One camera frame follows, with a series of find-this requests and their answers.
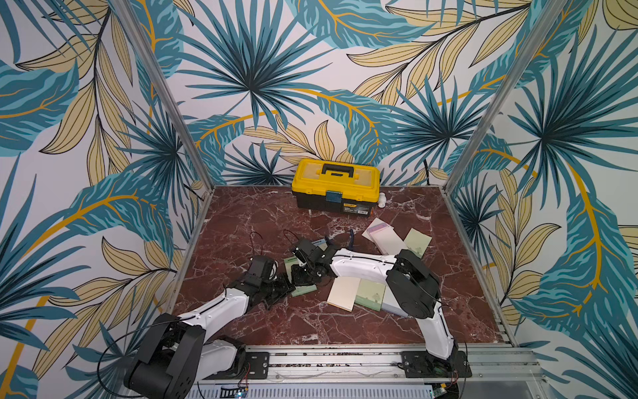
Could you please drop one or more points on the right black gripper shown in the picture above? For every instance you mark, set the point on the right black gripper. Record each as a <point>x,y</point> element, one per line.
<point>303,269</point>

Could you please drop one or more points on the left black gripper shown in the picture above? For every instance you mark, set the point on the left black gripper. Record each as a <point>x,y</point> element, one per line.
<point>286,288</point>

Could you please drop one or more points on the small green memo pad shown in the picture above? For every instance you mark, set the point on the small green memo pad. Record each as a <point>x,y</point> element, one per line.
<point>299,290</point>

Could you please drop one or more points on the yellow topped cream memo pad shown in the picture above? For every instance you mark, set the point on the yellow topped cream memo pad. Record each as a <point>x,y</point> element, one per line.
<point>344,292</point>

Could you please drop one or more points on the large green memo pad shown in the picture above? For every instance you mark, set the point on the large green memo pad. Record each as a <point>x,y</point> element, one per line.
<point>370,295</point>

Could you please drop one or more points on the pink memo pad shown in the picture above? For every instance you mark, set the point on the pink memo pad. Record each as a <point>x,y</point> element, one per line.
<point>388,241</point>

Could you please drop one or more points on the blue topped cream memo pad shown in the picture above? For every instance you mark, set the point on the blue topped cream memo pad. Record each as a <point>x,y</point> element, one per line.
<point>321,243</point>

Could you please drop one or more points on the grey white memo pad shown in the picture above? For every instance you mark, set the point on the grey white memo pad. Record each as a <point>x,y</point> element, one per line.
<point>390,304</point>

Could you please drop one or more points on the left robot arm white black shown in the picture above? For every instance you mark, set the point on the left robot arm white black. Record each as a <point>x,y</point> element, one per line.
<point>176,352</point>

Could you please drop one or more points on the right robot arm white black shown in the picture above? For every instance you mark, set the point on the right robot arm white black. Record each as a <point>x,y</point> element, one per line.
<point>415,288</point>

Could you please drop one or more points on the yellow black toolbox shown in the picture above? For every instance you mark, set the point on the yellow black toolbox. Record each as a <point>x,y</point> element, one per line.
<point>336,187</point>

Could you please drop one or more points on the small white bottle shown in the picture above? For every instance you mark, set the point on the small white bottle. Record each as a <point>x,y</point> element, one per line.
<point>382,200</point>

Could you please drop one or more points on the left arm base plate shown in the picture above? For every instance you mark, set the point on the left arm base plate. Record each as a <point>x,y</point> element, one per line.
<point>255,365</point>

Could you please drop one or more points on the aluminium front rail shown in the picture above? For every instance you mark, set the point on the aluminium front rail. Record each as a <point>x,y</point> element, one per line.
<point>374,371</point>

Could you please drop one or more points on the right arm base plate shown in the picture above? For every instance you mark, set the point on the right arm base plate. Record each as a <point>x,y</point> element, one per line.
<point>421,364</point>

